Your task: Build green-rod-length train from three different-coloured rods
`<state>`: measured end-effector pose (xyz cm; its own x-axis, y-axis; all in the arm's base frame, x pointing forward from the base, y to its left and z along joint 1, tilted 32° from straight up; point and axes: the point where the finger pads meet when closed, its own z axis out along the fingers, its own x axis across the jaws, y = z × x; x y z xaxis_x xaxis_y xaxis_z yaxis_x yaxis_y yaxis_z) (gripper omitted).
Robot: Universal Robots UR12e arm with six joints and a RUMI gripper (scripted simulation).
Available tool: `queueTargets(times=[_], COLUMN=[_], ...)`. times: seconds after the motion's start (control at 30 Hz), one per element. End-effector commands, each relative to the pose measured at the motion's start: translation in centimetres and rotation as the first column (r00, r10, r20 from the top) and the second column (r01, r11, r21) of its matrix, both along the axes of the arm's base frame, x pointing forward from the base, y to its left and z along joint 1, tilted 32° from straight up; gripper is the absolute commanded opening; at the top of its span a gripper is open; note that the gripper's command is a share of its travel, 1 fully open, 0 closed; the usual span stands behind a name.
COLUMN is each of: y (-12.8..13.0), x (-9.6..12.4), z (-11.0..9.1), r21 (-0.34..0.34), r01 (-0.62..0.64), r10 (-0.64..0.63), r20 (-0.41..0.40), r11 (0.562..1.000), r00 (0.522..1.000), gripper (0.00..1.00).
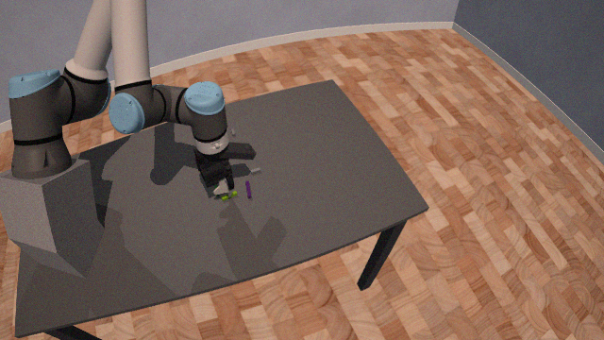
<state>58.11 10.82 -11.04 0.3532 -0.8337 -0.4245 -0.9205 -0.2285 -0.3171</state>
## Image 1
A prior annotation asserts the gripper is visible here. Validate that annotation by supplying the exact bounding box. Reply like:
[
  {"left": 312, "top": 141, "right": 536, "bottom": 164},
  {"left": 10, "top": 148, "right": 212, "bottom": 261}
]
[{"left": 193, "top": 146, "right": 234, "bottom": 197}]

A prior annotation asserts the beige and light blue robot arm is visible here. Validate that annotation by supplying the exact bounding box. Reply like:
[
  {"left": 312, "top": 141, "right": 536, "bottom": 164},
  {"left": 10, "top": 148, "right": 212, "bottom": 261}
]
[{"left": 8, "top": 0, "right": 256, "bottom": 179}]

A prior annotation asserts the lime green rod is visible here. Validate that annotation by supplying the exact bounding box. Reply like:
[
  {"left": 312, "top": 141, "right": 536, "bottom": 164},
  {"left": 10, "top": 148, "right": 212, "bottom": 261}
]
[{"left": 222, "top": 191, "right": 237, "bottom": 201}]

